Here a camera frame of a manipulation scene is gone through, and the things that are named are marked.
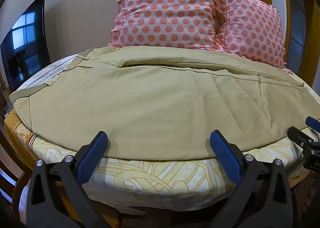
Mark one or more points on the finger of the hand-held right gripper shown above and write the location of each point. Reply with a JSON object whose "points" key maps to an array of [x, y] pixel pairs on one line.
{"points": [[314, 122], [298, 136]]}

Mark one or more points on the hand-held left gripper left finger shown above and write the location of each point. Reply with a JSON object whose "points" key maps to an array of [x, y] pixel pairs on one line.
{"points": [[93, 156]]}

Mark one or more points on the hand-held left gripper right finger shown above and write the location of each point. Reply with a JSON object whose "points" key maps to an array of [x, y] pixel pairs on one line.
{"points": [[227, 158]]}

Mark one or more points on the khaki pants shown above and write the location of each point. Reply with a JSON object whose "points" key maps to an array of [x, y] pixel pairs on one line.
{"points": [[155, 103]]}

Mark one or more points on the yellow patterned bed sheet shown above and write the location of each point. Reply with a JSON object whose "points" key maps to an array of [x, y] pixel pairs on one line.
{"points": [[160, 180]]}

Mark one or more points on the pink polka dot pillow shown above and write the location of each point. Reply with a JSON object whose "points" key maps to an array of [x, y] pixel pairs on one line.
{"points": [[252, 25], [166, 10]]}

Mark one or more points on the black flat screen television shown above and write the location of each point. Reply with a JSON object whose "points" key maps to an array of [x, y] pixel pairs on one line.
{"points": [[23, 43]]}

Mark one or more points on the wooden bed frame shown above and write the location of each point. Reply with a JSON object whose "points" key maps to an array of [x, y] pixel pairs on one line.
{"points": [[15, 168]]}

